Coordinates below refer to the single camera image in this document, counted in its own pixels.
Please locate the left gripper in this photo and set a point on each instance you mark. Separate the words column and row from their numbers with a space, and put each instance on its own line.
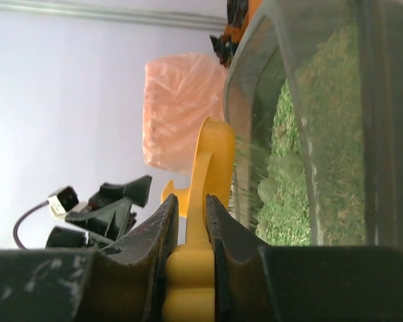
column 109, row 223

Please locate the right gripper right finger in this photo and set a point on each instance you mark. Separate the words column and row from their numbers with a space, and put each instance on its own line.
column 259, row 282

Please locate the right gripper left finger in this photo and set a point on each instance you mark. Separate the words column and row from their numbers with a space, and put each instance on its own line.
column 122, row 282

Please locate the yellow litter scoop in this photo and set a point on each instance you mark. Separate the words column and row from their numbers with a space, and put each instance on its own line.
column 190, row 269

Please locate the bin with pink bag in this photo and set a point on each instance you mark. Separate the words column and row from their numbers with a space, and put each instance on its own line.
column 180, row 91

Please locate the dark green litter box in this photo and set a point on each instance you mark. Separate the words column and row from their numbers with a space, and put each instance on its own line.
column 315, row 96

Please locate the black object in tray corner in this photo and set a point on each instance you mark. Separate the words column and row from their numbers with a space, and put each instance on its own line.
column 224, row 48

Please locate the orange wooden tray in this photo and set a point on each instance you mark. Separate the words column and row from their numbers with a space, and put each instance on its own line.
column 237, row 34

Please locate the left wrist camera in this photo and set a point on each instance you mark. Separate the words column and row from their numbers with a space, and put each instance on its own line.
column 63, row 201

